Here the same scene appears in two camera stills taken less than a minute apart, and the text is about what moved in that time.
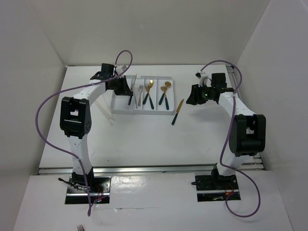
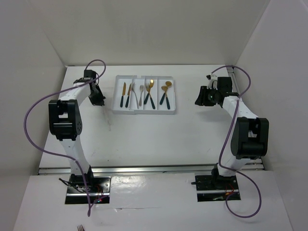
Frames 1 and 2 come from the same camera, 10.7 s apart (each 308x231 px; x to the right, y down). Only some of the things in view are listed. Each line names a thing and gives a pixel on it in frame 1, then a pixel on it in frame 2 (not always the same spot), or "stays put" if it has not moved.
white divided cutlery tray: (152, 95) stays put
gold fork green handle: (147, 88) stays put
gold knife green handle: (177, 111) → (128, 94)
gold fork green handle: (151, 83) stays put
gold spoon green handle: (164, 89) stays put
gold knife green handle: (131, 96) → (123, 91)
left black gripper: (124, 90) → (99, 101)
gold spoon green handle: (167, 83) stays put
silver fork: (140, 87) stays put
